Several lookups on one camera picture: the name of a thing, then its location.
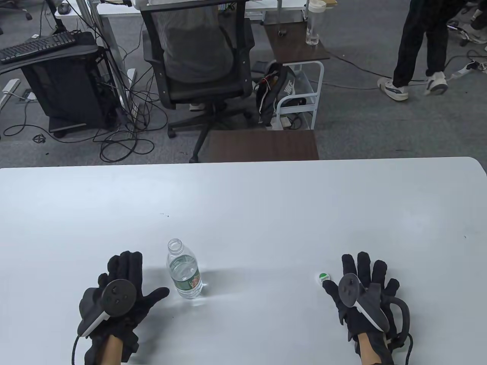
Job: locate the person's left hand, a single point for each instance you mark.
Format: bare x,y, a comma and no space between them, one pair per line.
129,273

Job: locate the person's right hand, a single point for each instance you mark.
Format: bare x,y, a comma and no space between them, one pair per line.
376,281

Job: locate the black white left-hand controller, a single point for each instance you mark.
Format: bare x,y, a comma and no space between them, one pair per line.
118,296

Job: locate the black white right-hand controller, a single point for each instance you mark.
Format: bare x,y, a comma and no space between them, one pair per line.
348,291

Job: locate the white green bottle cap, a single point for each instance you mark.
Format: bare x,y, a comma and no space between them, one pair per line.
323,277

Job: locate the clear mineral water bottle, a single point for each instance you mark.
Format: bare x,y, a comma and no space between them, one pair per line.
184,273

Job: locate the person's left forearm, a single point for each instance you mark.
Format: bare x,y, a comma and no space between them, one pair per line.
110,351

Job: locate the person's right forearm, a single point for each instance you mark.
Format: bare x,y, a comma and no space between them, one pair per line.
370,349

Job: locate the tall clear drinking bottle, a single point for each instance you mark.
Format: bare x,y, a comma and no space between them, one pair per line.
312,26

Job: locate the dark wooden board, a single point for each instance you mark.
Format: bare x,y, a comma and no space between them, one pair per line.
262,146

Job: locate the black computer tower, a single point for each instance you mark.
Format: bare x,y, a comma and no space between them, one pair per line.
68,91

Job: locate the black mesh office chair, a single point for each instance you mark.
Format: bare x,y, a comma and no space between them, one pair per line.
205,91

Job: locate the grey floor socket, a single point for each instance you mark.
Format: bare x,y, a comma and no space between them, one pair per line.
29,95

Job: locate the black backpack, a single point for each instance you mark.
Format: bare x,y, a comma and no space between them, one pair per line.
272,95

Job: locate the white desk foot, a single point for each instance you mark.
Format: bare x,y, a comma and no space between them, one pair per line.
9,91

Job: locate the white power strip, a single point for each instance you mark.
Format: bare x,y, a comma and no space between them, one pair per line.
465,69

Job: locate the black foot pedal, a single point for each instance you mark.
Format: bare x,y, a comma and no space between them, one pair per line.
260,67

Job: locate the black keyboard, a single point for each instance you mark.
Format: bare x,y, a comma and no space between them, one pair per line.
38,46

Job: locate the wooden top white cart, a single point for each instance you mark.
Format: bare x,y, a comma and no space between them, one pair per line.
293,49

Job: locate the wheeled chair base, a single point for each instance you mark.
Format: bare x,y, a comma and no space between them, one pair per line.
466,34

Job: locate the white desk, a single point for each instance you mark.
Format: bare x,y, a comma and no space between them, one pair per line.
114,9

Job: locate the black computer mouse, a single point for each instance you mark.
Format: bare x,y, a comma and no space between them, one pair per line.
64,7

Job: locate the black chair base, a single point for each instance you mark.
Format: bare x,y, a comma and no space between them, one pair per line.
27,16

